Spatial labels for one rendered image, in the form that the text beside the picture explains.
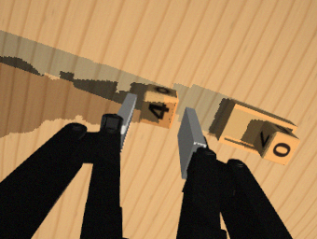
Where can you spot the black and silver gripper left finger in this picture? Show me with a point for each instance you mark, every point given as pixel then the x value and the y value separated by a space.
pixel 29 192

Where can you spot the orange wooden cube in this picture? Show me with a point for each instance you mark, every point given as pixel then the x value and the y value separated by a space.
pixel 275 143
pixel 159 106

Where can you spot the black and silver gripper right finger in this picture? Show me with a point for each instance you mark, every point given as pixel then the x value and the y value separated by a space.
pixel 249 215

